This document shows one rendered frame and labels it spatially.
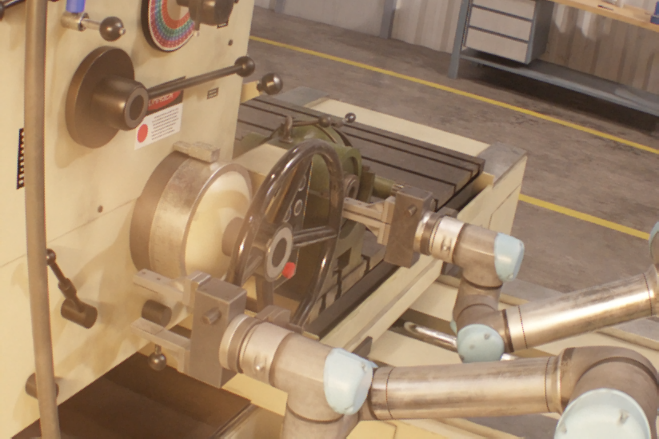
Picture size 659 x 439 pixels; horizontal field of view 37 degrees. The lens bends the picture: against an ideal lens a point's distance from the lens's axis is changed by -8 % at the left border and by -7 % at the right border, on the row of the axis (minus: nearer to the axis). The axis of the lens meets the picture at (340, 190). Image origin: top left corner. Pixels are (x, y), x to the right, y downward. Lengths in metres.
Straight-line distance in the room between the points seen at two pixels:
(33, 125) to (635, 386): 0.72
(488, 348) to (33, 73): 0.99
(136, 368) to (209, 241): 1.02
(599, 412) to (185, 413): 1.47
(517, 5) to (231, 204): 6.62
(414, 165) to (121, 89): 1.78
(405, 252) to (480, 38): 6.53
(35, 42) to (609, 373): 0.74
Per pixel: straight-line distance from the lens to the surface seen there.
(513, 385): 1.31
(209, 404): 2.49
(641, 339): 2.98
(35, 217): 0.93
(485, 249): 1.74
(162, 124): 1.63
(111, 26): 1.29
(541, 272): 5.10
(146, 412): 2.42
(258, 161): 1.88
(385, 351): 2.64
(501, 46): 8.23
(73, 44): 1.38
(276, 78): 1.86
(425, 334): 2.78
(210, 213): 1.61
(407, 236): 1.79
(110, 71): 1.43
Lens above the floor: 1.99
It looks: 21 degrees down
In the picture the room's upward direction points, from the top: 10 degrees clockwise
